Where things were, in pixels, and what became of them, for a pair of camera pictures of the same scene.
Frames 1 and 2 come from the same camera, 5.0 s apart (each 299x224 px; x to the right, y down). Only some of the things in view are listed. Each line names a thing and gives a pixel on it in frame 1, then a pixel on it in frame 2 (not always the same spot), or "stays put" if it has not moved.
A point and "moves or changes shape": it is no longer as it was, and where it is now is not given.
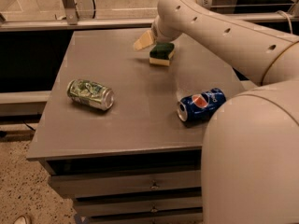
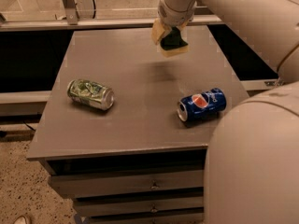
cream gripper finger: x=146 y=40 -> x=160 y=30
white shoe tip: x=21 y=219 stays put
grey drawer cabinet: x=122 y=128 stays put
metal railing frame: x=67 y=20 stays put
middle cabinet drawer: x=100 y=204 stays put
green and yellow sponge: x=162 y=54 moves or changes shape
